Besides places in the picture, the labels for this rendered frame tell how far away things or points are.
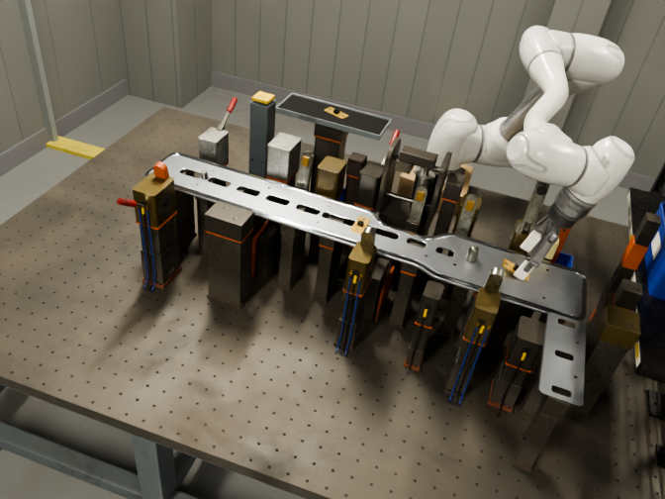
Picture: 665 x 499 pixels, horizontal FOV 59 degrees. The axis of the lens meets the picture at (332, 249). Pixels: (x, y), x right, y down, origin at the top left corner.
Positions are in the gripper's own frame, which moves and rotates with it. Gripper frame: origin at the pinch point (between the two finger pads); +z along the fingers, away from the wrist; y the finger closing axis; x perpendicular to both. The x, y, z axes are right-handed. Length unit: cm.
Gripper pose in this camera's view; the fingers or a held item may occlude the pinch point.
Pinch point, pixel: (523, 260)
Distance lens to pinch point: 173.3
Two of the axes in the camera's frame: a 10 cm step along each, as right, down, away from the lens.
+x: 8.6, 5.0, -0.5
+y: -3.7, 5.5, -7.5
